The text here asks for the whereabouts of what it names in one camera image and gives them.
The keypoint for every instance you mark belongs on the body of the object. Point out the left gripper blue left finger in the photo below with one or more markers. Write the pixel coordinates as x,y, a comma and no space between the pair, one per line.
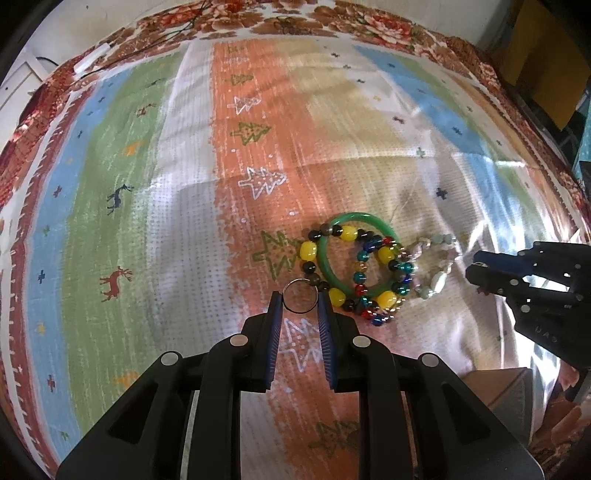
275,314

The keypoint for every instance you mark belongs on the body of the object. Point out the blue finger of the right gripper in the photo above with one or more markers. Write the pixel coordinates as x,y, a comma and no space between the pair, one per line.
501,260
491,281

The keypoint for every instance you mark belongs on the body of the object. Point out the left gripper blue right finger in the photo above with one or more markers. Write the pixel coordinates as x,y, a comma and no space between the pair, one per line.
326,329

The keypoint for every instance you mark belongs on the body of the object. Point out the person's right hand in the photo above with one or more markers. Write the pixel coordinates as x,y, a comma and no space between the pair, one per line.
564,421

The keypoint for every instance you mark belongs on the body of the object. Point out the rose gold metal tin box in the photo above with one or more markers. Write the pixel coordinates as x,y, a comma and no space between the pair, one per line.
508,393

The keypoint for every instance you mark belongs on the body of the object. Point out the colourful striped blanket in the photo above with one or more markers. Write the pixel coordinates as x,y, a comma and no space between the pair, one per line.
89,302

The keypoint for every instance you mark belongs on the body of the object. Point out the brown hanging garment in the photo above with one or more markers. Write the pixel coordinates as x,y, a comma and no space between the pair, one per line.
543,62

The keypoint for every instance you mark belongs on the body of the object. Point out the red floral bedsheet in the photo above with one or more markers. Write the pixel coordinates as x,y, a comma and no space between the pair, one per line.
277,23

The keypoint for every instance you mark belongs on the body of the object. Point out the white bed headboard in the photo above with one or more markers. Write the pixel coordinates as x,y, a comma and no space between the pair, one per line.
24,78

